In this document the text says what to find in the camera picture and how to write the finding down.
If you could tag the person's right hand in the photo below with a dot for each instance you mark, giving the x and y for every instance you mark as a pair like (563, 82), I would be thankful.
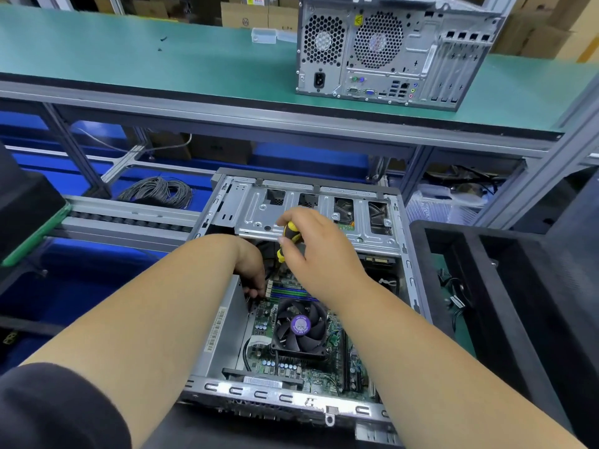
(323, 252)

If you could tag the person's black left sleeve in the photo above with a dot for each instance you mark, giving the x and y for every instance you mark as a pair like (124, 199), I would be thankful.
(56, 411)

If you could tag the empty black foam tray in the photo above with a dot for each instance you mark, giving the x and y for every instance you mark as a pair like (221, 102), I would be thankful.
(505, 322)

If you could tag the person's left forearm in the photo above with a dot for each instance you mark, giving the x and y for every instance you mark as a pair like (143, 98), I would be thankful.
(140, 341)

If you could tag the black foam tray with boards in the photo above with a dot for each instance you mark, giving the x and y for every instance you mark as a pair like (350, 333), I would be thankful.
(23, 215)

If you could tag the small clear plastic box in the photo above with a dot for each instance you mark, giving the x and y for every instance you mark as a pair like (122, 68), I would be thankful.
(276, 36)

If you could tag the person's right forearm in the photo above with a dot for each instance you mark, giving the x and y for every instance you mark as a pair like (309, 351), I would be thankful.
(449, 378)

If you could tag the dark metal frame leg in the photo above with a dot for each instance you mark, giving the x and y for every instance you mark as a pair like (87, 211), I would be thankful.
(70, 149)

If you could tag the aluminium frame post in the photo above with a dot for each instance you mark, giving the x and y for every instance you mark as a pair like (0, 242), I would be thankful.
(548, 163)
(501, 2)

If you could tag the white plastic bags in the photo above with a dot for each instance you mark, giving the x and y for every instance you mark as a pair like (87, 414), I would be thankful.
(449, 205)

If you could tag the stack of cardboard boxes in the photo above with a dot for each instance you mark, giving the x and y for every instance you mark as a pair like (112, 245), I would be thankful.
(552, 28)

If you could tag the brown cardboard box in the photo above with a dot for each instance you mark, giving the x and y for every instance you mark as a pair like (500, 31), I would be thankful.
(257, 14)

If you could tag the green upper shelf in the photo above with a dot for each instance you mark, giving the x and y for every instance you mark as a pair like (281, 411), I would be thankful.
(112, 56)

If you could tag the person's left hand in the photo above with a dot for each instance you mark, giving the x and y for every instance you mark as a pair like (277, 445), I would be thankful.
(251, 266)

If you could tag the grey roller conveyor rail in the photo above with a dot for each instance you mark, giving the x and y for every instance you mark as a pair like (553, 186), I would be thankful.
(131, 224)

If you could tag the silver backed desktop computer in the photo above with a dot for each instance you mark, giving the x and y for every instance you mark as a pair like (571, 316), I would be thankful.
(393, 51)

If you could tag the silver power supply unit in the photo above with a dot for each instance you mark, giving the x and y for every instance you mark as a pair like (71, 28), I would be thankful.
(220, 346)

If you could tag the grey computer case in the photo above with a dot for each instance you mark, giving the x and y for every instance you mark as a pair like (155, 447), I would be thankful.
(299, 215)

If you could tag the green motherboard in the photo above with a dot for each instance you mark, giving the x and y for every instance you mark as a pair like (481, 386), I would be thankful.
(281, 360)

